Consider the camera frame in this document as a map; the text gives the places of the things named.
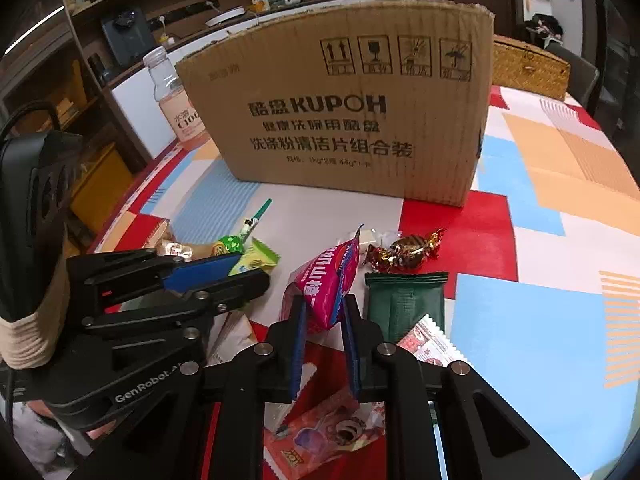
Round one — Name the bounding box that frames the person's left hand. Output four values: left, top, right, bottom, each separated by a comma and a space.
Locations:
22, 399, 119, 444

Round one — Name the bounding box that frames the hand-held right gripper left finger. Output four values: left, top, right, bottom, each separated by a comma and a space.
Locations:
65, 294, 309, 480

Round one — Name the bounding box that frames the beige snack packet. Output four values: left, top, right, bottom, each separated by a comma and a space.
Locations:
206, 310, 257, 367

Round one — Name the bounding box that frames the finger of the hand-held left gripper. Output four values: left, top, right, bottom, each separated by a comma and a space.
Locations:
81, 270, 271, 343
67, 248, 242, 313

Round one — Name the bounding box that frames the pile of dark clothes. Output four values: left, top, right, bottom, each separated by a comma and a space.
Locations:
523, 13, 565, 45

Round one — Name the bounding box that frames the yellow storage bin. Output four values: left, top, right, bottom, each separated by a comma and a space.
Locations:
69, 142, 135, 235

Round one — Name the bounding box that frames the green lollipop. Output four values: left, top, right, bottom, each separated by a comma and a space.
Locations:
210, 198, 274, 257

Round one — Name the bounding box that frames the brown cardboard box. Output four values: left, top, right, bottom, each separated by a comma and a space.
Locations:
175, 0, 496, 207

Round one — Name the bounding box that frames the pink drink plastic bottle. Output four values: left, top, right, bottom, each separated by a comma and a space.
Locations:
142, 45, 211, 151

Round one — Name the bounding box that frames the colourful patchwork tablecloth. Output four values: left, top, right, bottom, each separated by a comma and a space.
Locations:
87, 85, 640, 479

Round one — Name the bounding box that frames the glass sliding door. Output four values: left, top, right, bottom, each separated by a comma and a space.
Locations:
594, 0, 640, 171

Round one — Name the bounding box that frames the red and white snack packet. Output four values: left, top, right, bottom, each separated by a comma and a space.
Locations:
397, 314, 472, 370

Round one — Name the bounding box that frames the pink cartoon snack packet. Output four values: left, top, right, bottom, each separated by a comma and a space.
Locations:
263, 389, 387, 479

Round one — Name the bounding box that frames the woven wicker box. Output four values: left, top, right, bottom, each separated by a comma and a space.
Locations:
492, 33, 572, 102

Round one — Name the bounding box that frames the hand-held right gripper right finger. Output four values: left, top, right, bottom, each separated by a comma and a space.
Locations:
342, 295, 582, 480

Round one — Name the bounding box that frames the dark green snack packet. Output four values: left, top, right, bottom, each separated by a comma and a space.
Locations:
363, 270, 450, 347

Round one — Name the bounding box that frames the dark grey dining chair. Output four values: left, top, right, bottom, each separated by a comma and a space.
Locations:
549, 41, 602, 112

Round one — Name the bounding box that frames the yellow-green snack packet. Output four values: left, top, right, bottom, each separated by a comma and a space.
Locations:
227, 237, 281, 279

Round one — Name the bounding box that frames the red foil wrapped candy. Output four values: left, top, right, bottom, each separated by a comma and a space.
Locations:
362, 227, 448, 274

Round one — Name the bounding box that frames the person's left forearm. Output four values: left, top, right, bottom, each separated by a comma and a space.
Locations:
0, 255, 72, 369

